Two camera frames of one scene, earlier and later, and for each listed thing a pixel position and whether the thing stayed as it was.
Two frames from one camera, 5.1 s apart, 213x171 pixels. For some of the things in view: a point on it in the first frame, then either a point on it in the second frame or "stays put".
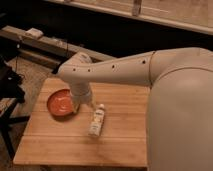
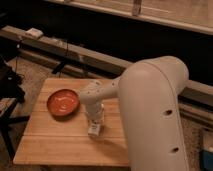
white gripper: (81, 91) -> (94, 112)
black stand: (11, 95) stays put
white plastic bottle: (96, 125) stays put
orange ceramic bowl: (62, 104) stays put
